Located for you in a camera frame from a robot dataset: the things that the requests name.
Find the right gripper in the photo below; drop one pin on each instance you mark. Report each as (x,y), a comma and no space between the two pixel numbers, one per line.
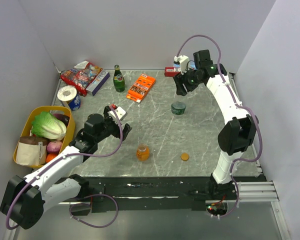
(180,79)

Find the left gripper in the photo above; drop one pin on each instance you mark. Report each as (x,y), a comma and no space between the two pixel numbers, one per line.
(117,133)

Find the clear plastic bottle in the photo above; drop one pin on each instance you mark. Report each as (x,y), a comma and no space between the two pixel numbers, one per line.
(178,108)

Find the orange juice bottle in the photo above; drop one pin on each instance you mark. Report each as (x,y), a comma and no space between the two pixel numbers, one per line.
(143,152)

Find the orange bottle cap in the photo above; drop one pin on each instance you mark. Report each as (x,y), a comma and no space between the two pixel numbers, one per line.
(184,156)

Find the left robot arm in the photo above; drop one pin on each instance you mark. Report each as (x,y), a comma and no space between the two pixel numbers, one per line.
(27,198)

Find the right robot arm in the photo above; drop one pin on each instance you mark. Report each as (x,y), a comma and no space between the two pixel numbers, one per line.
(240,126)

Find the green glass bottle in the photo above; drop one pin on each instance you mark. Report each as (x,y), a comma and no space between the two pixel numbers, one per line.
(118,79)

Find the red flat box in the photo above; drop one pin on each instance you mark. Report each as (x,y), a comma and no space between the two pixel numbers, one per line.
(171,71)

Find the blue flat box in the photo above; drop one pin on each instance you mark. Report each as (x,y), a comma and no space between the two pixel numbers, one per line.
(191,65)

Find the white purple box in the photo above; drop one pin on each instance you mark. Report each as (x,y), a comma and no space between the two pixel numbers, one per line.
(98,82)

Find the orange snack box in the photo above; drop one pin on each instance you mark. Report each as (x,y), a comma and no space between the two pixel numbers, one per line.
(140,88)

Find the dark purple eggplant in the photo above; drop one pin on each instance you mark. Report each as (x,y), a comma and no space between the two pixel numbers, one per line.
(63,118)

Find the toilet paper roll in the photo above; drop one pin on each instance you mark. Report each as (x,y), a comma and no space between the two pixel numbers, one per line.
(69,97)

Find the red snack bag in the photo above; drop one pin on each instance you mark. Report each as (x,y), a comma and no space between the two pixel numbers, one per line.
(81,76)

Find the red onion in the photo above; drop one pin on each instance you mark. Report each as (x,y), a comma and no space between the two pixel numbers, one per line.
(54,146)

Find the plastic cabbage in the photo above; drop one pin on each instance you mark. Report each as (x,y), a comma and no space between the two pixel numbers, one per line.
(48,126)

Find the orange fruit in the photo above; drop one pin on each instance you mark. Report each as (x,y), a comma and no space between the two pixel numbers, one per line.
(50,157)

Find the brown paper bag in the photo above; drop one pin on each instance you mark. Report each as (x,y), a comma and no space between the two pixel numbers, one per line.
(31,151)

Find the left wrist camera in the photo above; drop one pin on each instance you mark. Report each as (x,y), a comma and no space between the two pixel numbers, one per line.
(117,111)

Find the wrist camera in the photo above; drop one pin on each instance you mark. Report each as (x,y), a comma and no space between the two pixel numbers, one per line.
(117,111)
(182,61)

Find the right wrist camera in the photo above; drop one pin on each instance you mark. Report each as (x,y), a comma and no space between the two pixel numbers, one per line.
(182,61)

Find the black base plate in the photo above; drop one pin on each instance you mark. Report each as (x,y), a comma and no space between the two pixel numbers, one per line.
(145,193)

